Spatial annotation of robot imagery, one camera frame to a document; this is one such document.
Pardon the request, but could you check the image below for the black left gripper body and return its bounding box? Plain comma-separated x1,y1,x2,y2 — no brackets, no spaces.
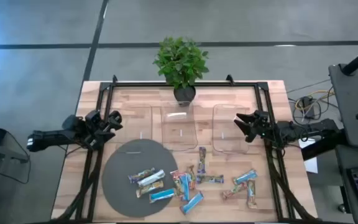
85,121,110,149

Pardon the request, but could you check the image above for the white paper sheet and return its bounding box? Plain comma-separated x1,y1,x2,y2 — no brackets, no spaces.
298,138,319,174

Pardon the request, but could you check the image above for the yellow cable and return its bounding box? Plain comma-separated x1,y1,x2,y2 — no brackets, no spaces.
295,89,335,110

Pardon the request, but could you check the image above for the green leafy plant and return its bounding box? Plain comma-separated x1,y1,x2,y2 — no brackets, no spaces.
152,36,210,90

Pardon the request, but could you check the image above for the grey round mat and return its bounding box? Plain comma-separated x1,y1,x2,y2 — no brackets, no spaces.
101,138,179,218

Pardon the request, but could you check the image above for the tan blue granola bar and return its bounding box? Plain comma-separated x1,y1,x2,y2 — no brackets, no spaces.
246,179,258,209

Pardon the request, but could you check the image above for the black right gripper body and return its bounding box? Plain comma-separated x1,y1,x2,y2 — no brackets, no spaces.
252,110,275,139

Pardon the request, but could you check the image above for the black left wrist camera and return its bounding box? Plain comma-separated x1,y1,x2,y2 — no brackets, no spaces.
85,110,103,128

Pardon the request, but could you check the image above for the black power adapter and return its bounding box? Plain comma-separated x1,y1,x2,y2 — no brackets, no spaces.
299,96,316,119

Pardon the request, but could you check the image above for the clear plastic bin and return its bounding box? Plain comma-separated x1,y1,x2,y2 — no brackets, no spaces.
211,103,250,154
110,104,154,144
160,101,198,152

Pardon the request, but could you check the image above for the round plant pot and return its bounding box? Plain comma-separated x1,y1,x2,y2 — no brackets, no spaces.
173,85,197,105

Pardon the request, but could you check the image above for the orange green granola bar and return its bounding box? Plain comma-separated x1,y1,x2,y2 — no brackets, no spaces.
186,164,197,190

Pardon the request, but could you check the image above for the red brown granola bar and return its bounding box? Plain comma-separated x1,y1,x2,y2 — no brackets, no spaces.
222,183,247,200

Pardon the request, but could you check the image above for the purple granola bar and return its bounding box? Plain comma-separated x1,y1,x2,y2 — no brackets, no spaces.
128,167,155,184
197,146,207,174
196,174,225,184

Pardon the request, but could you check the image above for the grey side desk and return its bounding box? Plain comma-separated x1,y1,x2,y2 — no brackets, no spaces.
328,63,358,149

